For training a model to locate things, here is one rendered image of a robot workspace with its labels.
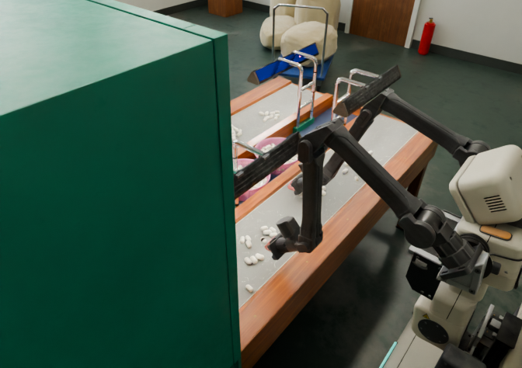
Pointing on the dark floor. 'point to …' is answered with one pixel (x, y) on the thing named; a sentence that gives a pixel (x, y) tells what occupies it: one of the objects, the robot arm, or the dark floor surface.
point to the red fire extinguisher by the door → (426, 37)
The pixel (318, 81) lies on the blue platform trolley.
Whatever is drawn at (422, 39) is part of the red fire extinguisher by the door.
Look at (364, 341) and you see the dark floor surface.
